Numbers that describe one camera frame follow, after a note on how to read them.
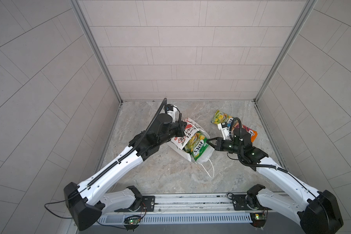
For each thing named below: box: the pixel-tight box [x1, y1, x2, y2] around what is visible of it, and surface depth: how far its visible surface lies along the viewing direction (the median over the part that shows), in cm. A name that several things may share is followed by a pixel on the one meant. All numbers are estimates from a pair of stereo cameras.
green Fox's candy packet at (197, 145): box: [184, 131, 210, 162], surface depth 79 cm
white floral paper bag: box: [167, 117, 215, 164], surface depth 75 cm
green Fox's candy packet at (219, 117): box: [211, 109, 234, 124], surface depth 104 cm
